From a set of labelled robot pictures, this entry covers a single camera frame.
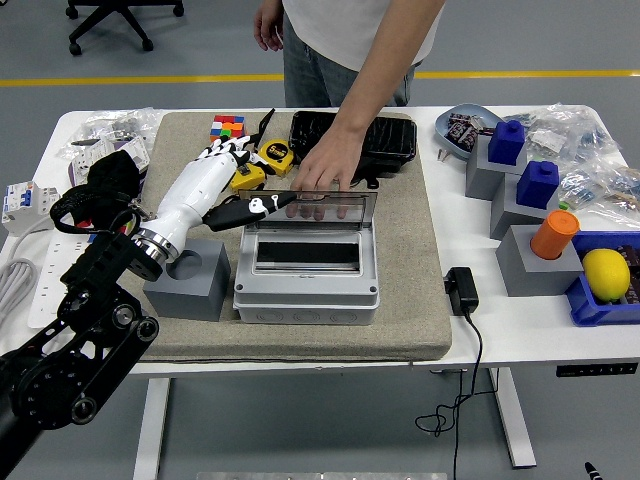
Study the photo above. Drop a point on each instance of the pale blue dish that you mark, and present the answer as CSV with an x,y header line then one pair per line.
x,y
442,129

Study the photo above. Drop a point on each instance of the yellow lemon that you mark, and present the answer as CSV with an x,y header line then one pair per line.
x,y
605,275

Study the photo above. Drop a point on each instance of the blue storage bin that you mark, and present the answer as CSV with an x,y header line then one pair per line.
x,y
582,305

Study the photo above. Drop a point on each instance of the dark capacitor bundle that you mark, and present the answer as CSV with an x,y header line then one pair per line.
x,y
631,260
462,132

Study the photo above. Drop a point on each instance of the grey-brown mat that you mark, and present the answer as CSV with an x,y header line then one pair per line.
x,y
400,225

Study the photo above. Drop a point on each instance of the yellow tape measure black label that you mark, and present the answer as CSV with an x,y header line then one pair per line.
x,y
275,152

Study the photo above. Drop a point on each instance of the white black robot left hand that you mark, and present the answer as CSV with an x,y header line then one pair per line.
x,y
200,190

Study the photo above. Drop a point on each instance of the white power strip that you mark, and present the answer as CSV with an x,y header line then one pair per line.
x,y
50,280

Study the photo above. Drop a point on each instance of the black cloth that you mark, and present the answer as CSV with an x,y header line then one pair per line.
x,y
112,175

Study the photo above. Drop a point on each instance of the person's left hand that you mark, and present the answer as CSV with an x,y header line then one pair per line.
x,y
330,162

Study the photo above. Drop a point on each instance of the person's left forearm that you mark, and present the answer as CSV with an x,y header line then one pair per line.
x,y
385,75

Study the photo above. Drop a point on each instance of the black office chair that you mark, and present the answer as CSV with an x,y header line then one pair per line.
x,y
112,22

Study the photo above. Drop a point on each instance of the white wall socket plate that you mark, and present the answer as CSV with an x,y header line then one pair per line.
x,y
132,150

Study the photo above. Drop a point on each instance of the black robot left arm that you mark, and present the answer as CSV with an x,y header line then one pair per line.
x,y
75,350

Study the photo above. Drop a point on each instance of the blue plastic block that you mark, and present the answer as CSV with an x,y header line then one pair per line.
x,y
536,187
506,145

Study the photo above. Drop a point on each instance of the small metal screw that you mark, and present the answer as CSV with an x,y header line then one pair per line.
x,y
442,155

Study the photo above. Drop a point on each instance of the grey cube holder with hole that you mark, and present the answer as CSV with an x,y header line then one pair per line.
x,y
535,280
200,295

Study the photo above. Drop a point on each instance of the white circuit breaker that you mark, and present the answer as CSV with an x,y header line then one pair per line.
x,y
30,205

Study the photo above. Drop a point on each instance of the black plastic tray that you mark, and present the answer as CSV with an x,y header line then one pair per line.
x,y
395,137

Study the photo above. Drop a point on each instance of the grey block holder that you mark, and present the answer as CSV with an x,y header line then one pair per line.
x,y
482,175
505,215

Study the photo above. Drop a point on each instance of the person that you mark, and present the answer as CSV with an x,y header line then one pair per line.
x,y
340,35

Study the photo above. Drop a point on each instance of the clear bag of parts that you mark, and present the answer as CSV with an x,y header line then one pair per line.
x,y
600,187
570,132
110,125

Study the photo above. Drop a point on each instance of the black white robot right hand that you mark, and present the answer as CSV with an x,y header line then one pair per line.
x,y
593,472

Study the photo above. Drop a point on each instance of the black table control panel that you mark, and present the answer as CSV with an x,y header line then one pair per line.
x,y
597,370

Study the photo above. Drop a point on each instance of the white table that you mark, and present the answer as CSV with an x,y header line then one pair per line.
x,y
500,340

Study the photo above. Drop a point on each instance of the multicolour puzzle cube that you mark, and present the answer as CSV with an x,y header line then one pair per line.
x,y
227,125

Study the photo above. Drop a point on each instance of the person's right hand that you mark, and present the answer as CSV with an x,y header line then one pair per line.
x,y
267,27

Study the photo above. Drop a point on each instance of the grey plastic enclosure box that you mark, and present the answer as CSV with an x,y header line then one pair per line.
x,y
305,300

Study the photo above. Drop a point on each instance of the orange cylinder battery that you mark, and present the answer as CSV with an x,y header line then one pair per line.
x,y
552,235

